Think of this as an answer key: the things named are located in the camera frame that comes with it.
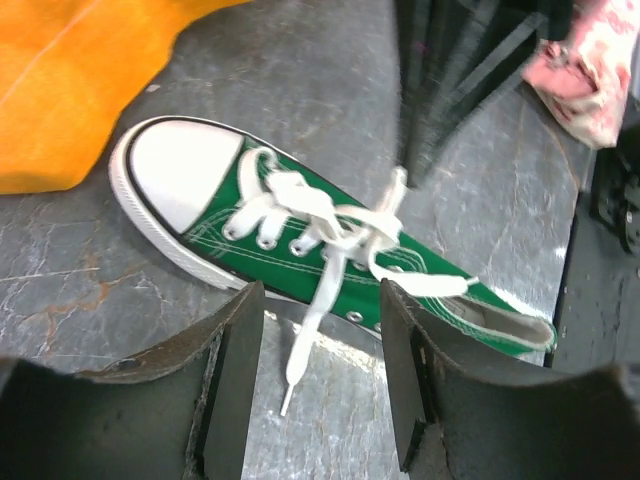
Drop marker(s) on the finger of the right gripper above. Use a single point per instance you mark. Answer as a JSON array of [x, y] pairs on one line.
[[475, 48], [416, 136]]

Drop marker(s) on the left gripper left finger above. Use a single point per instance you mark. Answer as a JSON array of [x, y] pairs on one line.
[[177, 410]]

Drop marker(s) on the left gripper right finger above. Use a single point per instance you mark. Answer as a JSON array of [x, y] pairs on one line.
[[463, 410]]

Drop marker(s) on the green sneaker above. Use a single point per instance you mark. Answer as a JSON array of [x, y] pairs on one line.
[[230, 208]]

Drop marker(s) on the white shoelace sneaker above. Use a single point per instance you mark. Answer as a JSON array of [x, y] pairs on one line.
[[349, 232]]

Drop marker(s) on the pink patterned cloth bag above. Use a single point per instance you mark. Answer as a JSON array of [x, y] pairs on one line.
[[584, 79]]

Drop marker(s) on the orange Mickey Mouse pillow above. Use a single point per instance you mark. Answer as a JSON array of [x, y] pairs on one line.
[[68, 69]]

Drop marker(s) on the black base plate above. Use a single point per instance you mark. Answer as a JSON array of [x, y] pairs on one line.
[[597, 309]]

